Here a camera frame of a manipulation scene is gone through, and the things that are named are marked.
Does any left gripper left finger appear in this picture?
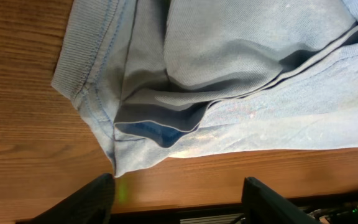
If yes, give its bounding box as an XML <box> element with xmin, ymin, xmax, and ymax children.
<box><xmin>29</xmin><ymin>173</ymin><xmax>115</xmax><ymax>224</ymax></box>

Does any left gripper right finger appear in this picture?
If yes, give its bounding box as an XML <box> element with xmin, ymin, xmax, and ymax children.
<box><xmin>241</xmin><ymin>177</ymin><xmax>320</xmax><ymax>224</ymax></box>

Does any light blue printed t-shirt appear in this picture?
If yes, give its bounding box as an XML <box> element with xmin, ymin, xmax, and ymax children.
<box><xmin>52</xmin><ymin>0</ymin><xmax>358</xmax><ymax>176</ymax></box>

